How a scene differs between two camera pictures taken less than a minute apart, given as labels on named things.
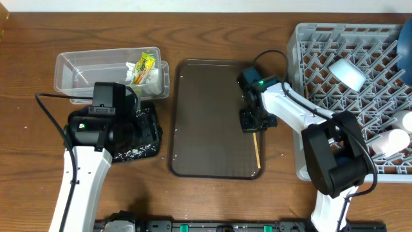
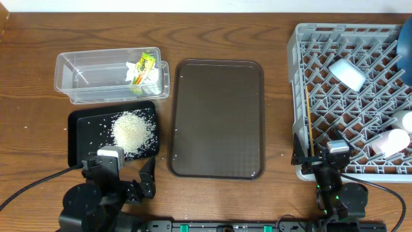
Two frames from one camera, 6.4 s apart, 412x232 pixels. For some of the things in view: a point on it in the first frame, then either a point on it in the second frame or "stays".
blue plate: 404,51 stays
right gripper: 249,125 → 312,162
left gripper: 148,134 → 144,189
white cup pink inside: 391,142 stays
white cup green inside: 402,119 stays
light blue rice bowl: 348,74 stays
